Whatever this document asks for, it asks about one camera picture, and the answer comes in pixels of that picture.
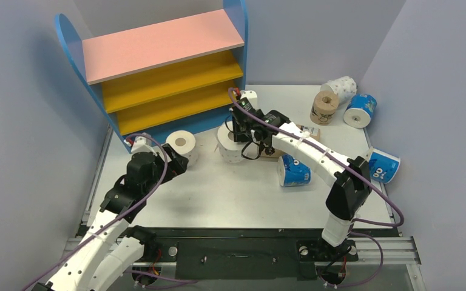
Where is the white floral paper roll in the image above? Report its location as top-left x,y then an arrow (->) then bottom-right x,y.
216,121 -> 248,163
166,130 -> 198,167
320,76 -> 357,104

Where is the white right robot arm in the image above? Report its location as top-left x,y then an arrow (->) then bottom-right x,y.
230,98 -> 372,259

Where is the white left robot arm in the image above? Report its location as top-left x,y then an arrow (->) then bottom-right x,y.
33,144 -> 189,290

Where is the blue pink yellow shelf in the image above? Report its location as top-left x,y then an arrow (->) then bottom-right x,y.
54,1 -> 249,150

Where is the brown cartoon paper roll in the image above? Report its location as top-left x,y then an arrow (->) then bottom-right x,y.
260,148 -> 285,158

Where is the blue wrapped paper roll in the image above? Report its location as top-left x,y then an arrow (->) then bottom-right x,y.
343,94 -> 377,129
365,147 -> 401,184
277,154 -> 311,187

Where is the brown standing paper roll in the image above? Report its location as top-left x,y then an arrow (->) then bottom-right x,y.
310,91 -> 339,125

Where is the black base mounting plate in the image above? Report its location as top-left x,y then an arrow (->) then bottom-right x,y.
132,227 -> 359,281

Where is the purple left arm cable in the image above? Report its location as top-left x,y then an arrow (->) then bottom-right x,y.
22,133 -> 199,291

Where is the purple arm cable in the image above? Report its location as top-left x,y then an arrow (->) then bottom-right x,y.
22,133 -> 199,291
228,87 -> 405,289

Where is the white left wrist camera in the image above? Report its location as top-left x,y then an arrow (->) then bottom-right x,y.
125,136 -> 155,155

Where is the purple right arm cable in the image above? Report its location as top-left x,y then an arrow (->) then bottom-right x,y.
228,87 -> 405,289

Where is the aluminium rail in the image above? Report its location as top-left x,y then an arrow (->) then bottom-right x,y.
62,237 -> 421,267

